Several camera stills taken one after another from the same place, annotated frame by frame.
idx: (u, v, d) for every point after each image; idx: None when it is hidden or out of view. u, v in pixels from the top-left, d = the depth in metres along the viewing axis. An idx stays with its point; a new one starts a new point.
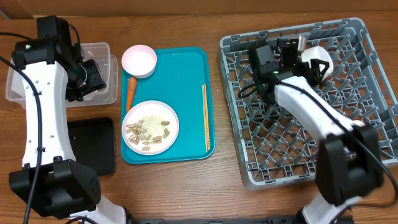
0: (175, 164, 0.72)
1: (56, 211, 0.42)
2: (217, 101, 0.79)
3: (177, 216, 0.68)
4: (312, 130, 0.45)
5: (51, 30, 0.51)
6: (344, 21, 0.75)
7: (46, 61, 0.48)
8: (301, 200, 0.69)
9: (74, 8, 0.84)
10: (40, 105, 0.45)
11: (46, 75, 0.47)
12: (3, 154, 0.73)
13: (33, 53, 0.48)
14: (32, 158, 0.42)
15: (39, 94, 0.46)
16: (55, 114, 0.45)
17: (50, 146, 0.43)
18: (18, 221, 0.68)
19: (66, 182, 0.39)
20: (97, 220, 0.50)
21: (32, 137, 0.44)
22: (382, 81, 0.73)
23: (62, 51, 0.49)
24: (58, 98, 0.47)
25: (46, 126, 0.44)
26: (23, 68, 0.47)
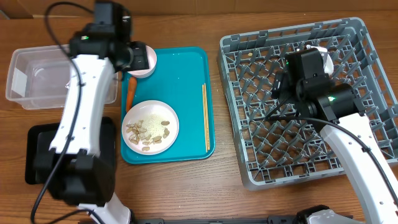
0: (175, 164, 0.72)
1: (68, 200, 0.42)
2: (217, 101, 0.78)
3: (177, 216, 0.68)
4: (361, 195, 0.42)
5: (107, 17, 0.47)
6: (344, 21, 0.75)
7: (98, 55, 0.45)
8: (301, 200, 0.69)
9: (74, 8, 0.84)
10: (82, 96, 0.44)
11: (94, 69, 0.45)
12: (3, 154, 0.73)
13: (87, 45, 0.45)
14: (60, 144, 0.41)
15: (82, 86, 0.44)
16: (91, 107, 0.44)
17: (81, 137, 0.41)
18: (18, 221, 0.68)
19: (86, 173, 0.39)
20: (104, 217, 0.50)
21: (64, 123, 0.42)
22: (382, 81, 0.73)
23: (115, 50, 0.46)
24: (99, 95, 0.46)
25: (81, 117, 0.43)
26: (75, 56, 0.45)
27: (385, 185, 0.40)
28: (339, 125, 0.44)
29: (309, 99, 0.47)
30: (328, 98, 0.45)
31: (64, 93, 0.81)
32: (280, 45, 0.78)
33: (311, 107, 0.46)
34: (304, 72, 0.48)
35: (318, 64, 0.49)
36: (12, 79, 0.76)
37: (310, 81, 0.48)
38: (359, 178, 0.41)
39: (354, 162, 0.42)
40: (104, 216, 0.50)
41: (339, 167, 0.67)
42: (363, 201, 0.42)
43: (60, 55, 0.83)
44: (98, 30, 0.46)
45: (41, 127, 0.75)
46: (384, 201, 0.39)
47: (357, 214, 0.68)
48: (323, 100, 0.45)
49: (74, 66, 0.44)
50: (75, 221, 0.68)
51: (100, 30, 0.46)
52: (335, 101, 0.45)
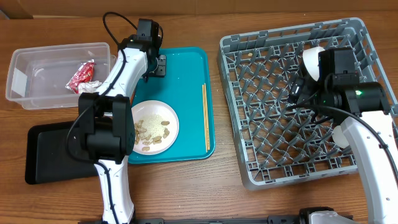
0: (175, 164, 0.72)
1: (94, 143, 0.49)
2: (217, 101, 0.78)
3: (177, 216, 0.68)
4: (369, 188, 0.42)
5: (147, 30, 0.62)
6: (344, 21, 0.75)
7: (140, 48, 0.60)
8: (301, 199, 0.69)
9: (74, 8, 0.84)
10: (124, 68, 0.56)
11: (135, 53, 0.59)
12: (3, 154, 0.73)
13: (132, 44, 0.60)
14: (101, 90, 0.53)
15: (125, 62, 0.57)
16: (129, 75, 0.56)
17: (119, 90, 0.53)
18: (17, 221, 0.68)
19: (119, 111, 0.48)
20: (112, 185, 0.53)
21: (108, 80, 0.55)
22: (382, 81, 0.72)
23: (150, 53, 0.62)
24: (134, 74, 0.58)
25: (121, 78, 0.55)
26: (123, 47, 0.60)
27: (395, 182, 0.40)
28: (360, 118, 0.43)
29: (335, 91, 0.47)
30: (355, 92, 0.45)
31: (64, 93, 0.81)
32: (280, 45, 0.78)
33: (337, 98, 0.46)
34: (335, 68, 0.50)
35: (350, 62, 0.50)
36: (12, 79, 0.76)
37: (339, 77, 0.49)
38: (370, 173, 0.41)
39: (368, 156, 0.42)
40: (112, 184, 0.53)
41: (339, 167, 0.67)
42: (369, 197, 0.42)
43: (60, 56, 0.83)
44: (141, 40, 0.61)
45: (42, 127, 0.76)
46: (391, 198, 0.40)
47: (357, 214, 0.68)
48: (349, 93, 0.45)
49: (122, 51, 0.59)
50: (75, 221, 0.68)
51: (142, 38, 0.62)
52: (361, 96, 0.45)
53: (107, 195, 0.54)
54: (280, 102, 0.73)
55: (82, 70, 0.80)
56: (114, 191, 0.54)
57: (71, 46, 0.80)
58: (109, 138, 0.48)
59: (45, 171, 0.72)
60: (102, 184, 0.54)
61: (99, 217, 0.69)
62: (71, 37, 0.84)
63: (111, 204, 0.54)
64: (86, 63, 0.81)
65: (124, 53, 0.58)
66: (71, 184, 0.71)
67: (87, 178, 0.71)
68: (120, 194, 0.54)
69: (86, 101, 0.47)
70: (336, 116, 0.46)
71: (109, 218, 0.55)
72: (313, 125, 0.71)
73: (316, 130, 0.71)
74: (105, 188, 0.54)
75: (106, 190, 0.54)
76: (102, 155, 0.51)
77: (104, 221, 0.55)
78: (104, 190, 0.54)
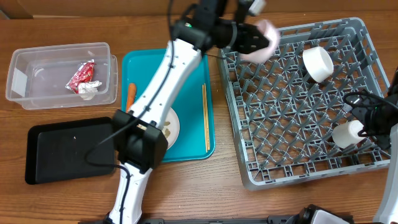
0: (176, 165, 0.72)
1: (124, 154, 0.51)
2: (217, 101, 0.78)
3: (177, 216, 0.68)
4: (392, 180, 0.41)
5: (212, 5, 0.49)
6: (344, 21, 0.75)
7: (193, 45, 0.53)
8: (301, 200, 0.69)
9: (74, 8, 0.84)
10: (168, 76, 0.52)
11: (186, 55, 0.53)
12: (3, 154, 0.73)
13: (190, 31, 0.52)
14: (137, 110, 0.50)
15: (172, 67, 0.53)
16: (169, 91, 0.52)
17: (155, 111, 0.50)
18: (18, 221, 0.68)
19: (150, 139, 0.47)
20: (128, 191, 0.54)
21: (147, 94, 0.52)
22: (382, 81, 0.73)
23: (209, 42, 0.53)
24: (180, 80, 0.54)
25: (160, 94, 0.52)
26: (175, 40, 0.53)
27: None
28: None
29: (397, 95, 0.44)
30: None
31: (64, 93, 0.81)
32: (280, 45, 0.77)
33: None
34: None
35: None
36: (12, 79, 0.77)
37: None
38: None
39: None
40: (129, 189, 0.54)
41: (339, 167, 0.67)
42: (388, 186, 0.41)
43: (60, 55, 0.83)
44: (204, 18, 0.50)
45: (42, 128, 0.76)
46: None
47: (357, 214, 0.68)
48: None
49: (172, 48, 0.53)
50: (76, 221, 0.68)
51: (203, 15, 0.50)
52: None
53: (121, 197, 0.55)
54: (280, 102, 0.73)
55: (82, 70, 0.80)
56: (128, 195, 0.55)
57: (70, 46, 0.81)
58: (137, 156, 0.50)
59: (45, 171, 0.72)
60: (122, 184, 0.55)
61: (98, 216, 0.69)
62: (70, 37, 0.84)
63: (121, 206, 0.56)
64: (86, 62, 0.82)
65: (173, 51, 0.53)
66: (70, 184, 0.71)
67: (87, 179, 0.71)
68: (133, 201, 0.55)
69: (122, 119, 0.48)
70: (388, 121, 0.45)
71: (115, 216, 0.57)
72: (313, 125, 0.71)
73: (316, 130, 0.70)
74: (122, 189, 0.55)
75: (121, 192, 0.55)
76: (129, 160, 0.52)
77: (110, 218, 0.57)
78: (121, 191, 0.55)
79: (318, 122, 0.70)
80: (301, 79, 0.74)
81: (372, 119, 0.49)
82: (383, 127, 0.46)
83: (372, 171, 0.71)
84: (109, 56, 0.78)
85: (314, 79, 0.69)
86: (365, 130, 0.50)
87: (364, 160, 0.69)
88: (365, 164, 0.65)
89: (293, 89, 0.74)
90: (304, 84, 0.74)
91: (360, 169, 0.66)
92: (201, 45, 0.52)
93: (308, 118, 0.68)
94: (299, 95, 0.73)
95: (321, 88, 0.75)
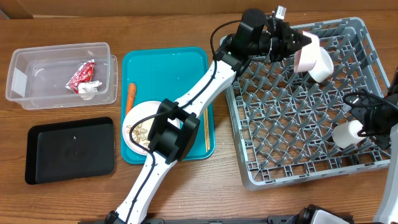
0: (175, 165, 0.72)
1: (158, 140, 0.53)
2: (217, 101, 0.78)
3: (177, 216, 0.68)
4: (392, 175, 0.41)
5: (247, 38, 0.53)
6: (344, 20, 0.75)
7: (232, 67, 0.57)
8: (301, 199, 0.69)
9: (74, 8, 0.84)
10: (209, 84, 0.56)
11: (226, 70, 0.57)
12: (2, 154, 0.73)
13: (230, 57, 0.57)
14: (181, 102, 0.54)
15: (213, 78, 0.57)
16: (209, 96, 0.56)
17: (196, 108, 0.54)
18: (18, 221, 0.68)
19: (188, 127, 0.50)
20: (147, 182, 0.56)
21: (190, 93, 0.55)
22: (382, 81, 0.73)
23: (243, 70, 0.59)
24: (216, 91, 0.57)
25: (201, 95, 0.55)
26: (217, 60, 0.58)
27: None
28: None
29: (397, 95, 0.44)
30: None
31: (64, 93, 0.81)
32: None
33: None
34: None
35: None
36: (12, 79, 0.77)
37: None
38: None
39: None
40: (150, 179, 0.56)
41: (339, 167, 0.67)
42: (388, 182, 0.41)
43: (60, 55, 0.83)
44: (242, 46, 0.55)
45: (42, 127, 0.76)
46: None
47: (357, 214, 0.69)
48: None
49: (215, 64, 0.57)
50: (76, 221, 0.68)
51: (240, 45, 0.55)
52: None
53: (137, 188, 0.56)
54: (280, 102, 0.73)
55: (82, 70, 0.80)
56: (145, 186, 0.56)
57: (71, 46, 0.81)
58: (171, 144, 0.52)
59: (45, 171, 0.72)
60: (142, 173, 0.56)
61: (99, 217, 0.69)
62: (70, 37, 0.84)
63: (134, 198, 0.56)
64: (86, 62, 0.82)
65: (216, 66, 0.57)
66: (70, 184, 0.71)
67: (87, 179, 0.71)
68: (147, 195, 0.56)
69: (167, 106, 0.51)
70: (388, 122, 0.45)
71: (122, 211, 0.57)
72: (313, 125, 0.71)
73: (316, 130, 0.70)
74: (140, 180, 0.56)
75: (138, 183, 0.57)
76: (158, 150, 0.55)
77: (117, 213, 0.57)
78: (139, 180, 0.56)
79: (318, 122, 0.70)
80: (301, 79, 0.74)
81: (372, 118, 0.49)
82: (381, 128, 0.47)
83: (372, 171, 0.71)
84: (108, 56, 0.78)
85: (314, 79, 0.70)
86: (365, 130, 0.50)
87: (364, 160, 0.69)
88: (365, 164, 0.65)
89: (292, 89, 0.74)
90: (304, 84, 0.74)
91: (360, 169, 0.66)
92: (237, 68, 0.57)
93: (308, 118, 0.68)
94: (299, 95, 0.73)
95: (321, 88, 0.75)
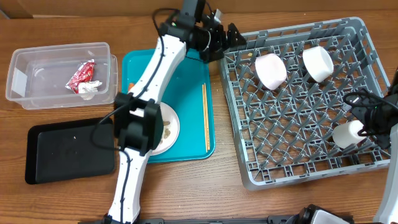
0: (174, 164, 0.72)
1: (125, 134, 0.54)
2: (217, 101, 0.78)
3: (177, 216, 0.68)
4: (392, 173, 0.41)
5: (192, 11, 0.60)
6: (344, 20, 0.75)
7: (180, 38, 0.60)
8: (301, 199, 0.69)
9: (74, 7, 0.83)
10: (161, 63, 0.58)
11: (175, 45, 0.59)
12: (3, 154, 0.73)
13: (175, 29, 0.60)
14: (137, 91, 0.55)
15: (163, 56, 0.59)
16: (163, 76, 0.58)
17: (152, 92, 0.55)
18: (17, 221, 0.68)
19: (149, 116, 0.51)
20: (128, 178, 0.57)
21: (143, 78, 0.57)
22: (382, 81, 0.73)
23: (192, 40, 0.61)
24: (170, 68, 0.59)
25: (155, 78, 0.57)
26: (163, 35, 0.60)
27: None
28: None
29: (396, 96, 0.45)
30: None
31: (64, 93, 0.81)
32: (280, 45, 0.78)
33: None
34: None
35: None
36: (12, 79, 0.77)
37: None
38: None
39: None
40: (130, 175, 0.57)
41: (339, 167, 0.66)
42: (389, 181, 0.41)
43: (60, 55, 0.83)
44: (185, 20, 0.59)
45: (42, 128, 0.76)
46: None
47: (357, 214, 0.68)
48: None
49: (161, 41, 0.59)
50: (76, 221, 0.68)
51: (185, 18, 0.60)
52: None
53: (122, 187, 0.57)
54: (280, 102, 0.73)
55: (82, 70, 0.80)
56: (129, 183, 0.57)
57: (71, 46, 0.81)
58: (138, 134, 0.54)
59: (45, 171, 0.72)
60: (121, 172, 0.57)
61: (99, 217, 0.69)
62: (71, 37, 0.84)
63: (121, 198, 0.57)
64: (86, 62, 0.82)
65: (163, 43, 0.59)
66: (70, 184, 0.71)
67: (87, 179, 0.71)
68: (133, 190, 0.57)
69: (122, 99, 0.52)
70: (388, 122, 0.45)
71: (115, 212, 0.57)
72: (313, 125, 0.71)
73: (316, 130, 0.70)
74: (122, 177, 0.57)
75: (122, 182, 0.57)
76: (129, 144, 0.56)
77: (109, 215, 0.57)
78: (121, 179, 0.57)
79: (318, 122, 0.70)
80: (301, 79, 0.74)
81: (372, 118, 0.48)
82: (382, 128, 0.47)
83: (373, 171, 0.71)
84: (108, 56, 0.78)
85: (314, 79, 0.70)
86: (365, 130, 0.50)
87: (364, 160, 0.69)
88: (365, 164, 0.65)
89: (293, 89, 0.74)
90: (304, 84, 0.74)
91: (360, 168, 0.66)
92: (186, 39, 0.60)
93: (308, 117, 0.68)
94: (299, 95, 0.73)
95: (321, 88, 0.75)
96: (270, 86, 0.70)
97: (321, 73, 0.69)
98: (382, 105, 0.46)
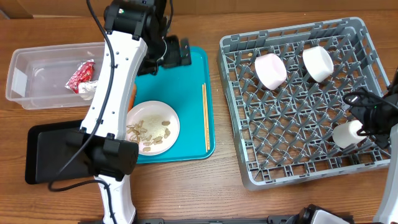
0: (174, 164, 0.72)
1: (94, 168, 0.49)
2: (217, 101, 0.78)
3: (177, 216, 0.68)
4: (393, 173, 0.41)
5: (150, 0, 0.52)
6: (344, 20, 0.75)
7: (133, 35, 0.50)
8: (301, 199, 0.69)
9: (73, 7, 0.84)
10: (114, 76, 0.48)
11: (128, 50, 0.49)
12: (3, 154, 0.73)
13: (126, 18, 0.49)
14: (89, 125, 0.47)
15: (115, 66, 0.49)
16: (120, 94, 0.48)
17: (109, 121, 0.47)
18: (17, 221, 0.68)
19: (111, 154, 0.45)
20: (112, 196, 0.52)
21: (95, 104, 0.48)
22: (382, 81, 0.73)
23: (150, 25, 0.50)
24: (129, 80, 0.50)
25: (110, 102, 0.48)
26: (110, 33, 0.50)
27: None
28: None
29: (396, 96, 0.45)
30: None
31: (64, 93, 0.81)
32: (280, 45, 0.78)
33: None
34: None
35: None
36: (12, 79, 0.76)
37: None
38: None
39: None
40: (113, 196, 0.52)
41: (339, 167, 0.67)
42: (390, 180, 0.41)
43: (60, 55, 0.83)
44: (137, 7, 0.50)
45: (42, 127, 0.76)
46: None
47: (357, 214, 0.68)
48: None
49: (109, 45, 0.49)
50: (76, 221, 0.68)
51: (140, 6, 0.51)
52: None
53: (107, 205, 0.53)
54: (280, 102, 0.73)
55: (82, 70, 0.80)
56: (114, 201, 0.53)
57: (71, 46, 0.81)
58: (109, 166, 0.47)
59: (45, 171, 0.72)
60: (102, 193, 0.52)
61: (99, 217, 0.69)
62: (71, 37, 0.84)
63: (112, 213, 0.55)
64: (86, 62, 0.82)
65: (112, 47, 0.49)
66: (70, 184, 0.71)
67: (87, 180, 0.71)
68: (120, 204, 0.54)
69: (75, 139, 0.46)
70: (388, 123, 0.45)
71: (109, 221, 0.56)
72: (313, 125, 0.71)
73: (316, 130, 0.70)
74: (105, 198, 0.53)
75: (106, 201, 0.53)
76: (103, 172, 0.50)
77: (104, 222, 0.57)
78: (105, 198, 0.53)
79: (318, 122, 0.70)
80: (301, 79, 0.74)
81: (372, 118, 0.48)
82: (382, 128, 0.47)
83: (373, 171, 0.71)
84: None
85: (314, 79, 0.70)
86: (364, 130, 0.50)
87: (364, 160, 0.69)
88: (365, 164, 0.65)
89: (293, 89, 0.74)
90: (304, 84, 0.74)
91: (360, 168, 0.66)
92: (141, 31, 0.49)
93: (308, 117, 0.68)
94: (299, 95, 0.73)
95: (321, 88, 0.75)
96: (270, 86, 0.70)
97: (322, 73, 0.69)
98: (381, 105, 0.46)
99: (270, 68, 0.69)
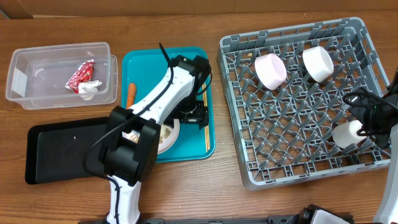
0: (174, 165, 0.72)
1: (117, 155, 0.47)
2: (217, 101, 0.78)
3: (177, 216, 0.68)
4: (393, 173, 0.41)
5: (203, 63, 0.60)
6: (344, 21, 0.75)
7: (189, 71, 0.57)
8: (300, 199, 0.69)
9: (73, 7, 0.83)
10: (166, 90, 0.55)
11: (183, 77, 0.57)
12: (3, 154, 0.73)
13: (185, 65, 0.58)
14: (137, 109, 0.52)
15: (171, 84, 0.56)
16: (168, 101, 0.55)
17: (153, 113, 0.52)
18: (17, 221, 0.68)
19: (148, 135, 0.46)
20: (121, 199, 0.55)
21: (147, 99, 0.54)
22: (382, 81, 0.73)
23: (199, 78, 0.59)
24: (175, 99, 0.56)
25: (159, 102, 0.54)
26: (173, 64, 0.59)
27: None
28: None
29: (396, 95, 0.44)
30: None
31: (64, 93, 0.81)
32: (280, 45, 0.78)
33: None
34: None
35: None
36: (12, 79, 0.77)
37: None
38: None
39: None
40: (122, 198, 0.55)
41: (339, 167, 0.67)
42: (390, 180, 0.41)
43: (60, 55, 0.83)
44: (196, 61, 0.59)
45: (42, 127, 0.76)
46: None
47: (357, 214, 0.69)
48: None
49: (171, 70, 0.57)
50: (76, 221, 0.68)
51: (197, 61, 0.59)
52: None
53: (115, 206, 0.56)
54: (280, 102, 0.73)
55: (82, 70, 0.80)
56: (120, 204, 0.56)
57: (71, 45, 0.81)
58: (127, 161, 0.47)
59: (45, 172, 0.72)
60: (113, 193, 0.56)
61: (99, 216, 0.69)
62: (71, 37, 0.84)
63: (117, 213, 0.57)
64: (86, 62, 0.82)
65: (173, 72, 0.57)
66: (70, 183, 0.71)
67: (87, 180, 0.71)
68: (126, 208, 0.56)
69: (120, 115, 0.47)
70: (388, 123, 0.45)
71: (112, 219, 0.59)
72: (313, 125, 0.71)
73: (316, 130, 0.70)
74: (115, 199, 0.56)
75: (115, 201, 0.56)
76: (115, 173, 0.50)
77: (108, 221, 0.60)
78: (114, 199, 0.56)
79: (318, 122, 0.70)
80: (301, 79, 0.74)
81: (372, 118, 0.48)
82: (382, 128, 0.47)
83: (372, 171, 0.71)
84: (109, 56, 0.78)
85: (314, 79, 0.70)
86: (364, 130, 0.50)
87: (364, 160, 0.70)
88: (365, 164, 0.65)
89: (293, 89, 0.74)
90: (304, 84, 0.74)
91: (360, 168, 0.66)
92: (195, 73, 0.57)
93: (308, 117, 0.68)
94: (299, 95, 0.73)
95: (321, 88, 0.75)
96: (270, 86, 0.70)
97: (322, 73, 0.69)
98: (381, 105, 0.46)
99: (270, 69, 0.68)
